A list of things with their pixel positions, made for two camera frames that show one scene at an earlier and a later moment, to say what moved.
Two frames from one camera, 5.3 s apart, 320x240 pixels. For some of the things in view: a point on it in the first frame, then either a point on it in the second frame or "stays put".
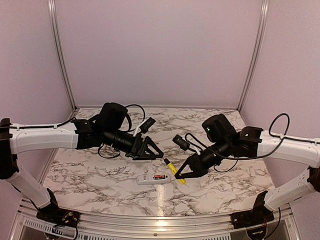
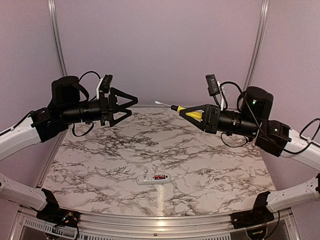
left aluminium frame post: (52, 14) stays put
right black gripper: (198, 168) -> (211, 127)
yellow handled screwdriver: (173, 170) -> (195, 114)
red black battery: (159, 177) stays put
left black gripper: (139, 147) -> (106, 104)
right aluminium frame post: (263, 24) stays put
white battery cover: (251, 171) stays put
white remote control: (149, 179) stays put
